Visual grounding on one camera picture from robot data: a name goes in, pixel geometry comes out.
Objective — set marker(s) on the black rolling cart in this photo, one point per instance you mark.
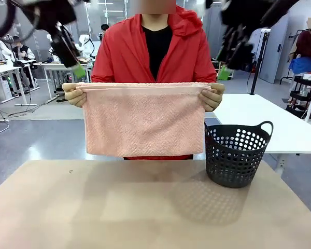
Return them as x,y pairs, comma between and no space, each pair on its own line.
302,93

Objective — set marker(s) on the black green-tipped left gripper finger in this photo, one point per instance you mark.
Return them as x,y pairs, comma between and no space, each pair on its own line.
67,61
79,70

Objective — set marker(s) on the black green-tipped right gripper finger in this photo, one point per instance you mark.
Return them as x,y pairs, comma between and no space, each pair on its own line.
223,49
239,59

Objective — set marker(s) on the large white table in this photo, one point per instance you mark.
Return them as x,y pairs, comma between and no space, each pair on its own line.
287,124

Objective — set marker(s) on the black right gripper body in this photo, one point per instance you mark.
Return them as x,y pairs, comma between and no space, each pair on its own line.
239,32

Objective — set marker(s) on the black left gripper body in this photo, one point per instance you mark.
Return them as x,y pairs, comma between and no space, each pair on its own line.
63,42

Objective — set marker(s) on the dark grey perforated plastic basket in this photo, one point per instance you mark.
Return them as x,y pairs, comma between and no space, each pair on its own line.
223,171

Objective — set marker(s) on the person's right hand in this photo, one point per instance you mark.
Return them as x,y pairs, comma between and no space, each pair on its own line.
76,97

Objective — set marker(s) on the grey open door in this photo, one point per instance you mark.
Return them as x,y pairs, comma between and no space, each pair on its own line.
273,52

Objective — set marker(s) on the black bags pile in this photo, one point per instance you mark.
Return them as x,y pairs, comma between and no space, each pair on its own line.
250,66

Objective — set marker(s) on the person in red hooded jacket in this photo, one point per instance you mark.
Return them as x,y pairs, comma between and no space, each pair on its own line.
124,57

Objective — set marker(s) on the person's left hand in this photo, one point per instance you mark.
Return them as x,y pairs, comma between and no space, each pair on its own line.
212,99

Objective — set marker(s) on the pink terry towel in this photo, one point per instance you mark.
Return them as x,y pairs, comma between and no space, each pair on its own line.
145,122

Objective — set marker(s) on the seated person in varsity jacket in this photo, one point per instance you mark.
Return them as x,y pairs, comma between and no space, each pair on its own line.
24,52

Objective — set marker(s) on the tall black tripod pole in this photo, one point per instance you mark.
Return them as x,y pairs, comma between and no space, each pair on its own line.
256,75

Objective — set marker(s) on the black power strip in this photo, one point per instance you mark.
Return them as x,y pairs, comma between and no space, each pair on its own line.
61,99

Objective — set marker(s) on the black box under desk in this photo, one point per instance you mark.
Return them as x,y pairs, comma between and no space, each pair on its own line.
61,88

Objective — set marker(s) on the maroon garment on rack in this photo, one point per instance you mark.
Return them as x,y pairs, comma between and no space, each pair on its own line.
305,46

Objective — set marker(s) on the blue garment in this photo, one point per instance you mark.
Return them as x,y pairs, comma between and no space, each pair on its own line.
300,65

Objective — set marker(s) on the white desk with metal legs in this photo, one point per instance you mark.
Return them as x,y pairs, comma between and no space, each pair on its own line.
51,67
5,68

